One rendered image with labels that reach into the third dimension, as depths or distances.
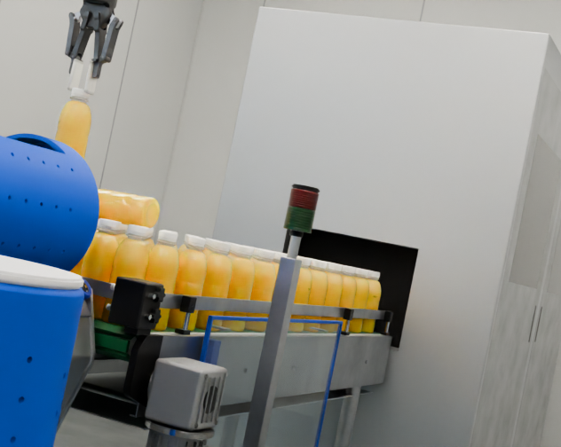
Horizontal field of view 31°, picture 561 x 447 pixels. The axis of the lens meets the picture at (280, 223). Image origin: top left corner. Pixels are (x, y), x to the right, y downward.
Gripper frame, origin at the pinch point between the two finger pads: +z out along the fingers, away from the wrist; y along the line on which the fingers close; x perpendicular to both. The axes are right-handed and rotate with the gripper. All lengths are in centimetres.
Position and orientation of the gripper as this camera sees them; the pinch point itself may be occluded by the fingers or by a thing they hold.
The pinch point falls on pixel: (83, 77)
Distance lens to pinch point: 227.3
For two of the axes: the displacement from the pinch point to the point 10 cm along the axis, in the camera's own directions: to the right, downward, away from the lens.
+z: -2.0, 9.8, -0.3
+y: 8.9, 1.7, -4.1
